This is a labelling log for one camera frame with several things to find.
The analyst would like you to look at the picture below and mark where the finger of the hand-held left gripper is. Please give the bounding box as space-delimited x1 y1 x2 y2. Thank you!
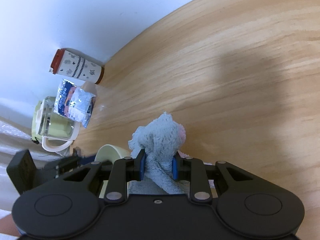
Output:
79 154 98 167

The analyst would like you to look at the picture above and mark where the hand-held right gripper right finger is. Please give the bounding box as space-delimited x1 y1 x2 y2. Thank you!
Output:
172 152 263 202

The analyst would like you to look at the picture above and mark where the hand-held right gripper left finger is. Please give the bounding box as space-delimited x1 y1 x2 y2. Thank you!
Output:
54 149 147 203

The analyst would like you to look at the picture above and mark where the cream white bowl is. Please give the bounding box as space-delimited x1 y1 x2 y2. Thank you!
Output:
94 144 132 198

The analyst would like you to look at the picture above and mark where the blue and pink towel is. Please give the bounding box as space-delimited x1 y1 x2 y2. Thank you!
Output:
127 112 191 196

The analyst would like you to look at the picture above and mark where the white quilted cloth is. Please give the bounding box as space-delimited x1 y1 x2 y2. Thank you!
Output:
0 119 47 163

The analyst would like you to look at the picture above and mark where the blue and white snack packet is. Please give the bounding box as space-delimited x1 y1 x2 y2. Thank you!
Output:
53 79 97 129

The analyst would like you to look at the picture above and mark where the floral print paper cup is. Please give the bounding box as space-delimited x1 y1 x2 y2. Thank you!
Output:
49 48 105 85

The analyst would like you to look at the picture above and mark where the glass pitcher with white handle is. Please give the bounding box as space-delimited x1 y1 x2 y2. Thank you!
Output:
31 96 82 153

